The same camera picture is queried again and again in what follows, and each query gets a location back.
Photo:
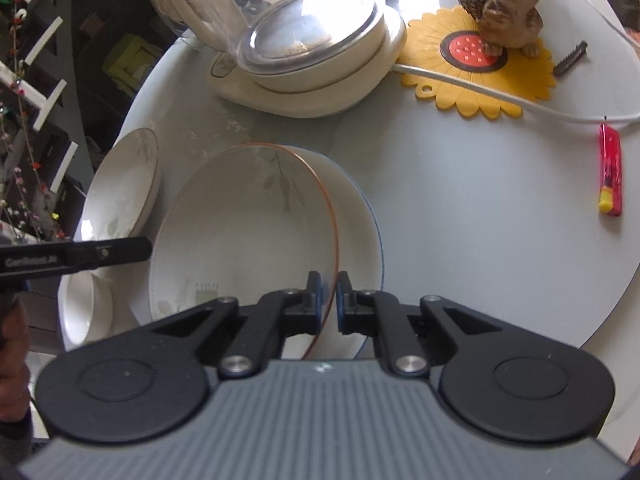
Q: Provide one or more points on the stacked green plastic stools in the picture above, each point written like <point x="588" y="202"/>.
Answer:
<point x="130" y="62"/>

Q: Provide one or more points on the cream kettle base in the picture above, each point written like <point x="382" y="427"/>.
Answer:
<point x="325" y="89"/>

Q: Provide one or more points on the glass electric kettle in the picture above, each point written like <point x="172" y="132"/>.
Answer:
<point x="274" y="37"/>

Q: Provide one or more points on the yellow sunflower silicone mat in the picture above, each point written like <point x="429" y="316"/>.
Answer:
<point x="447" y="42"/>

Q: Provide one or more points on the person's left hand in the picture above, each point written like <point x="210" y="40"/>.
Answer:
<point x="15" y="374"/>

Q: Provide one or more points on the white plastic bowl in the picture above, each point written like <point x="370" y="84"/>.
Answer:
<point x="85" y="308"/>

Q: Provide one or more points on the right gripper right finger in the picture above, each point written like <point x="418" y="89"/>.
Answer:
<point x="381" y="317"/>

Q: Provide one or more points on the round grey lazy susan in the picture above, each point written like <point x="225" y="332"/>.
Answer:
<point x="500" y="215"/>

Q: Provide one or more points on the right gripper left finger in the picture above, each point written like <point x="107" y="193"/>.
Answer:
<point x="266" y="326"/>

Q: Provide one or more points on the black shelf with white slats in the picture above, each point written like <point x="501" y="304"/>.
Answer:
<point x="45" y="162"/>

